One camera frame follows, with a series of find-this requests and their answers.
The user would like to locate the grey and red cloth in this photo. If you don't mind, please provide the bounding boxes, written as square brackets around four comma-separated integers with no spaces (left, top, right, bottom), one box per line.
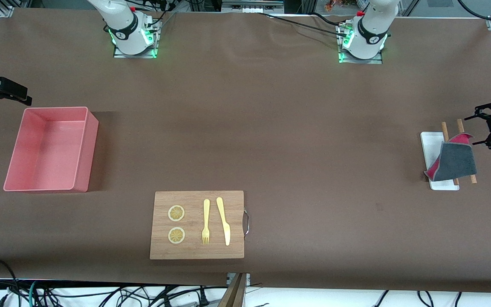
[424,133,477,182]

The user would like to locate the white rectangular tray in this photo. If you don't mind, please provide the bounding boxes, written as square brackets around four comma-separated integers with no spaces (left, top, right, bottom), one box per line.
[420,132,460,191]

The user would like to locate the pink plastic bin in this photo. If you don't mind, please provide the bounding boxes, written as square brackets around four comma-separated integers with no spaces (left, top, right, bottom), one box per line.
[3,107,99,193]

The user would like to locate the brown table cover sheet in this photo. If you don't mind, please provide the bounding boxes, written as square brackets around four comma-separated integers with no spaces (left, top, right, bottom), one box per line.
[0,8,491,294]

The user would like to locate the orange red small object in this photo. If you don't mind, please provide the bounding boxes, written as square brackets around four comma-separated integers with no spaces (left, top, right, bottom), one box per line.
[324,0,359,12]

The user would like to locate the yellow plastic fork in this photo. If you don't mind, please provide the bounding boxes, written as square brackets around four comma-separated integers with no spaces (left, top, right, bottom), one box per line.
[202,199,211,245]

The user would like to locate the wooden cutting board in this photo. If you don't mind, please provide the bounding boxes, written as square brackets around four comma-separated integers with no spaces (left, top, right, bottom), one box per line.
[150,191,250,260]

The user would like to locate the yellow plastic knife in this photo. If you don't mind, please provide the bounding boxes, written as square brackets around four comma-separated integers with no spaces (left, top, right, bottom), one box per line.
[216,197,231,246]

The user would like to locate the grey metal device box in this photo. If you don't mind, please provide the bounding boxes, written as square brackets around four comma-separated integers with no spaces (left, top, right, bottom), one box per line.
[221,0,285,14]

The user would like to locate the black cable across table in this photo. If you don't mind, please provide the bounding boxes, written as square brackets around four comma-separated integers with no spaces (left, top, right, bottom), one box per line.
[256,12,350,38]

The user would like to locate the small metal bracket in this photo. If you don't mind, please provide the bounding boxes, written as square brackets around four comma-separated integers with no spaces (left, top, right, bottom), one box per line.
[227,273,251,287]

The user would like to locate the wooden post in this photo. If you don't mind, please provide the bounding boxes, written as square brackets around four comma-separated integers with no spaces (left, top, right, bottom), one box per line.
[218,273,247,307]

